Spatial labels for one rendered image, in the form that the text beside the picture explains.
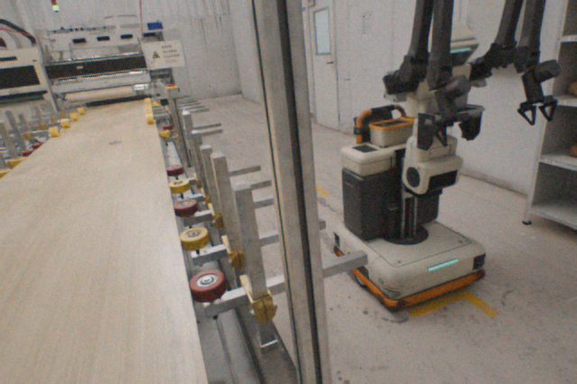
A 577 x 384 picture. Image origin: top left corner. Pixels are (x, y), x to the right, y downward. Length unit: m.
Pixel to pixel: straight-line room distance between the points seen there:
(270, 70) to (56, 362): 0.65
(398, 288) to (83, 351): 1.48
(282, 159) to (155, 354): 0.47
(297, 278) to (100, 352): 0.46
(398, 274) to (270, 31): 1.66
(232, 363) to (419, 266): 1.20
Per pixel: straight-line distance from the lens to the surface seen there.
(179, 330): 0.75
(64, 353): 0.82
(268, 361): 0.92
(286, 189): 0.37
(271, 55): 0.35
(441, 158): 1.86
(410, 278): 1.94
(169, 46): 5.45
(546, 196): 3.21
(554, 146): 3.07
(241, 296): 0.87
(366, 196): 1.98
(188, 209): 1.26
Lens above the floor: 1.37
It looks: 23 degrees down
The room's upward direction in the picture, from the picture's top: 7 degrees counter-clockwise
